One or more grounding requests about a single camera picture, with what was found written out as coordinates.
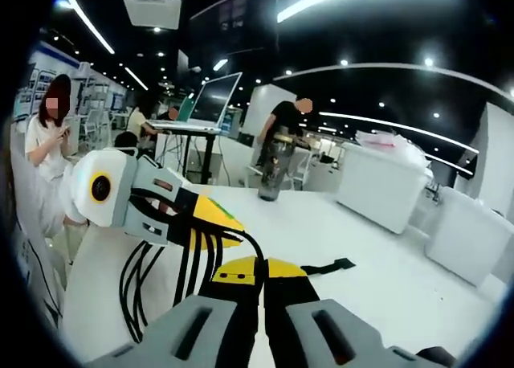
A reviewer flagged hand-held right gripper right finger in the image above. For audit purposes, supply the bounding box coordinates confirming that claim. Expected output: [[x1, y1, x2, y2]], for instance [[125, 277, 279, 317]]
[[263, 257, 443, 368]]

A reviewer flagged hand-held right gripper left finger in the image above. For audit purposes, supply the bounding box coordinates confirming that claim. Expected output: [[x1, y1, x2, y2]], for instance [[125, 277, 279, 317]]
[[86, 255, 263, 368]]

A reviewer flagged black data cable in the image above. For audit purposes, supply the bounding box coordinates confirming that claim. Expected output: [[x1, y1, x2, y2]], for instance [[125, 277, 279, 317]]
[[118, 213, 267, 345]]

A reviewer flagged black Velcro strap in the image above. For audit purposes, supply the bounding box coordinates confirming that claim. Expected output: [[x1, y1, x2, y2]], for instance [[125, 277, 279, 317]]
[[300, 257, 357, 280]]

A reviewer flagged white desktop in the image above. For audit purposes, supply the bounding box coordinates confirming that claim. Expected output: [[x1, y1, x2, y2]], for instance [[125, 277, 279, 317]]
[[62, 178, 507, 365]]

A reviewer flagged black standing laptop table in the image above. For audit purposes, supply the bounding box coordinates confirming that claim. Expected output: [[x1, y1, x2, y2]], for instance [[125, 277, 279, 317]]
[[158, 126, 222, 185]]

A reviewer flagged white metal rack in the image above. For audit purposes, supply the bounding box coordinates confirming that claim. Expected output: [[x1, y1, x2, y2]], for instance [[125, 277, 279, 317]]
[[75, 62, 112, 144]]

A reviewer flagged open white laptop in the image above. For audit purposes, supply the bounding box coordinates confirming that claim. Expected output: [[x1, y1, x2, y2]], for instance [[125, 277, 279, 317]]
[[148, 72, 244, 131]]

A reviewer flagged white ceiling air conditioner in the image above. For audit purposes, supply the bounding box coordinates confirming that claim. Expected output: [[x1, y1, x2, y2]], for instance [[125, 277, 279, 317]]
[[123, 0, 185, 30]]

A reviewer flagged hanging dark ceiling display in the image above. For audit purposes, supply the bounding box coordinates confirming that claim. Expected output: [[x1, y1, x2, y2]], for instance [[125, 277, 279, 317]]
[[188, 0, 279, 66]]

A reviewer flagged pile of papers and bags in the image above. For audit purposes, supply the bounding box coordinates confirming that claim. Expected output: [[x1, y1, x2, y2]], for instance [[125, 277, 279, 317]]
[[355, 129, 427, 162]]

